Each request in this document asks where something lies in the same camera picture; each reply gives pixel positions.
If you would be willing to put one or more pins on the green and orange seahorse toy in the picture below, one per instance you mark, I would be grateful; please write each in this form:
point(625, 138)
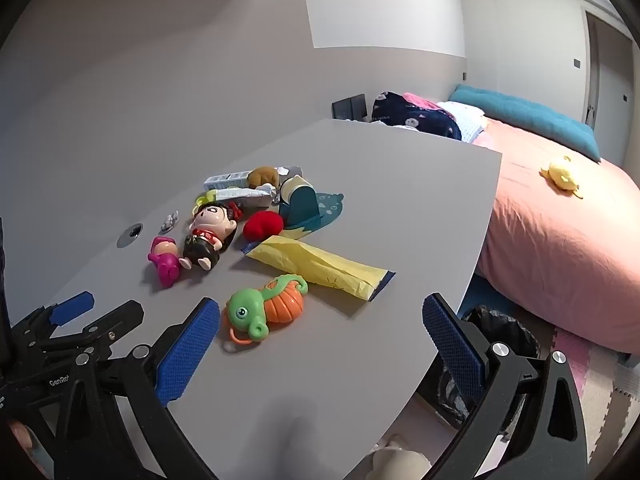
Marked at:
point(250, 310)

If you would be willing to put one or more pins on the white tissue packet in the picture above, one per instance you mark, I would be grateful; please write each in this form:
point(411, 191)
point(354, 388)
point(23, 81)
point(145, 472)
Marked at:
point(245, 194)

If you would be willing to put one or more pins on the yellow plastic packet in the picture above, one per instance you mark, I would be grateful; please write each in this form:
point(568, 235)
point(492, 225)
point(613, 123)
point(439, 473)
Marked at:
point(310, 262)

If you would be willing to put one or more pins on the red heart plush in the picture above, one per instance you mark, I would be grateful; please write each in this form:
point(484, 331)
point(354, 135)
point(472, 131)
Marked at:
point(262, 225)

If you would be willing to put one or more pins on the pink bed duvet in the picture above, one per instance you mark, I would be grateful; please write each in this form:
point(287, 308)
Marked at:
point(550, 240)

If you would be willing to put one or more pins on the brown bear plush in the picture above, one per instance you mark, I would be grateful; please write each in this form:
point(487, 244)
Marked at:
point(263, 176)

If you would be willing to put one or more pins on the person's left hand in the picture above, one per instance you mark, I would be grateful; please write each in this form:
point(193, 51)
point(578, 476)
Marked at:
point(21, 437)

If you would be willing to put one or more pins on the teal pillow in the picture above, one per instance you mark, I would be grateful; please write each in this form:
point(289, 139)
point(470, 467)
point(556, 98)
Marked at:
point(530, 115)

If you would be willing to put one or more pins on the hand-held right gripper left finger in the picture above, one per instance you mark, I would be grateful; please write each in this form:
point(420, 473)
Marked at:
point(187, 350)

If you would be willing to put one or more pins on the black wall socket panel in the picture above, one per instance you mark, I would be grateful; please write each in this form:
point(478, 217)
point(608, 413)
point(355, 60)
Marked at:
point(342, 108)
point(359, 107)

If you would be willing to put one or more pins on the yellow plush toy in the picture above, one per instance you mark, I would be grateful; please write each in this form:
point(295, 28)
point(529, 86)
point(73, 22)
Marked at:
point(562, 175)

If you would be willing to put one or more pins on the yellow-green rubber toy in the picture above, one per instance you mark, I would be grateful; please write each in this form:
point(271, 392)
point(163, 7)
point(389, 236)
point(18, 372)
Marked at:
point(209, 198)

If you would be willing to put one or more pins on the grey room door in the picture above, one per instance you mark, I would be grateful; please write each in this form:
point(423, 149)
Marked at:
point(612, 75)

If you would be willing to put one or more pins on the round metal table grommet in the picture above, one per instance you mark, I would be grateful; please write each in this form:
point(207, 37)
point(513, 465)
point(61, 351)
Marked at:
point(130, 234)

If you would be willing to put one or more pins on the black-haired doll figure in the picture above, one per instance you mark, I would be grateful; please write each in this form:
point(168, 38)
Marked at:
point(210, 230)

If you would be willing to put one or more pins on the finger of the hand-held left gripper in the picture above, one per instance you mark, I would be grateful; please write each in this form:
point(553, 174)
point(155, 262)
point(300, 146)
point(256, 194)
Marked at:
point(117, 317)
point(72, 307)

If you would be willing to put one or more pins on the white dotted cloth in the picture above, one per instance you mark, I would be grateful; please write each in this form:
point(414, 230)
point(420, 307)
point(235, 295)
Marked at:
point(465, 120)

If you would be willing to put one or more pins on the long white carton box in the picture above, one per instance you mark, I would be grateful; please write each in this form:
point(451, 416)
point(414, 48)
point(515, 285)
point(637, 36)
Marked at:
point(227, 179)

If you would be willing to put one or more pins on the teal paper cup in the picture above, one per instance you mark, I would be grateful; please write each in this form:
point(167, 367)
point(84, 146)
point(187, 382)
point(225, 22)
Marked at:
point(299, 200)

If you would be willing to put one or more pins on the bin with black bag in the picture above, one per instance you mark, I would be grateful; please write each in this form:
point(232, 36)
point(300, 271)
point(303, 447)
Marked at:
point(505, 322)

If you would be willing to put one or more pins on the small silver wrapper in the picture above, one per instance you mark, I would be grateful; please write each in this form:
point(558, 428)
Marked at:
point(170, 220)

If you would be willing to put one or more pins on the white plush toy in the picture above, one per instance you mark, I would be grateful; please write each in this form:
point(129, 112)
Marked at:
point(395, 460)

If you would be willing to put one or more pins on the pastel foam floor mat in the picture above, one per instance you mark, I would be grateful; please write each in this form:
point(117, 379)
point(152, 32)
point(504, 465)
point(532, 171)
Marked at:
point(600, 400)

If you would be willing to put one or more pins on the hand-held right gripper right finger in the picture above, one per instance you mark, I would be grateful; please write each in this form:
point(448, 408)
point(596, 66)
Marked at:
point(452, 350)

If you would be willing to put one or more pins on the pink figure toy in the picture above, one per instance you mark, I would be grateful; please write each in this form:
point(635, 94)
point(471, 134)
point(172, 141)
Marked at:
point(165, 257)

